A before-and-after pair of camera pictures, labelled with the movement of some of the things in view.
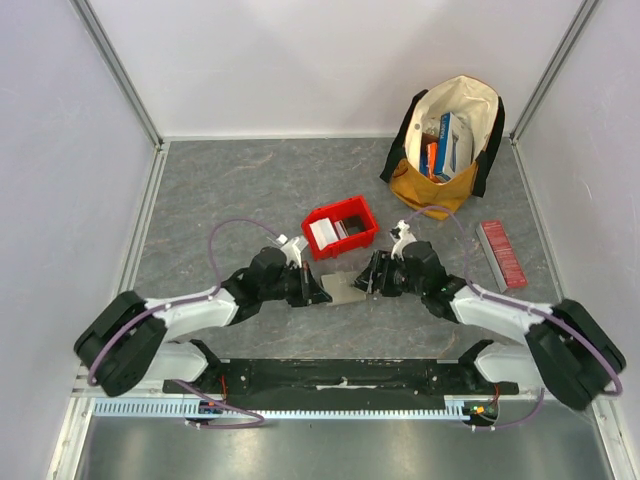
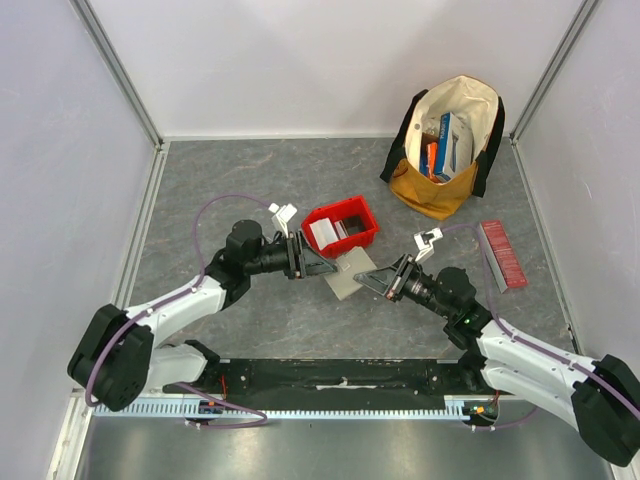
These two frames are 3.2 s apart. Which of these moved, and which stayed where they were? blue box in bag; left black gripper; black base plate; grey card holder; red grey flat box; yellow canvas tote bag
Moved: grey card holder; left black gripper
Stayed: blue box in bag; black base plate; yellow canvas tote bag; red grey flat box
